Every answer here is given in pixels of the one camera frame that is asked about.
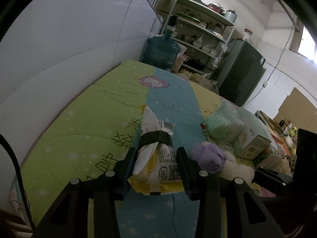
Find purple soft toy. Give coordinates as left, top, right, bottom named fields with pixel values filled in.
left=191, top=141, right=227, bottom=174

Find mint green tissue pack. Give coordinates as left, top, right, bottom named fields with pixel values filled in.
left=205, top=101, right=245, bottom=143

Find floral tissue box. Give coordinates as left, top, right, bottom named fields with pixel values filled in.
left=253, top=145, right=286, bottom=169

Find green tissue box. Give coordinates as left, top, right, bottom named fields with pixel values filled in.
left=232, top=107, right=271, bottom=160

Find brown cardboard sheet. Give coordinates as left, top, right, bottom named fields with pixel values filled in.
left=274, top=88, right=316, bottom=133

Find colourful striped cartoon tablecloth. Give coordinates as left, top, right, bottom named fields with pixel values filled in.
left=21, top=61, right=224, bottom=237

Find white plastic bag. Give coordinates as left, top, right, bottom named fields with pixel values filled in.
left=179, top=69, right=219, bottom=93

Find black refrigerator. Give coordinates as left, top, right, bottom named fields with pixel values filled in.
left=212, top=39, right=266, bottom=107

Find upper barred window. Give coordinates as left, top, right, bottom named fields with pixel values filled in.
left=290, top=19, right=316, bottom=64

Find glass jar on fridge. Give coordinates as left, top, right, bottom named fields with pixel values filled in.
left=242, top=28, right=253, bottom=41

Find blue water jug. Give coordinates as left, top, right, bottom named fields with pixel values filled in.
left=142, top=16, right=180, bottom=71

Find metal storage shelf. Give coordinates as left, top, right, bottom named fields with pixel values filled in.
left=160, top=0, right=235, bottom=73

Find teal pot on shelf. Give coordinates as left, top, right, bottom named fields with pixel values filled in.
left=224, top=10, right=238, bottom=24

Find red lidded pot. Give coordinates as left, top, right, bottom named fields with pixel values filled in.
left=207, top=3, right=224, bottom=14

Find black cable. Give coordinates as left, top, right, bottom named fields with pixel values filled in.
left=0, top=133, right=35, bottom=228

